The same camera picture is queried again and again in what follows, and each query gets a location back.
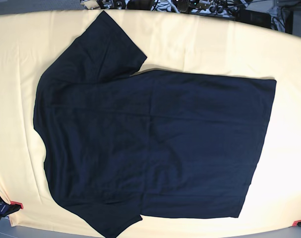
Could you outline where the dark navy T-shirt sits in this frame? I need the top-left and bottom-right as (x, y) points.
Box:
(33, 12), (276, 238)

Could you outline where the white power strip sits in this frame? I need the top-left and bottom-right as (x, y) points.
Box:
(150, 0), (233, 16)

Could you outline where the yellow table cloth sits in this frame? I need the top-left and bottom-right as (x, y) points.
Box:
(0, 10), (301, 238)

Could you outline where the black box on floor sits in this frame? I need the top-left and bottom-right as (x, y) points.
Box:
(237, 9), (271, 29)

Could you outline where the left red black clamp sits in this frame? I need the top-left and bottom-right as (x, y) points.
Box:
(0, 197), (23, 220)

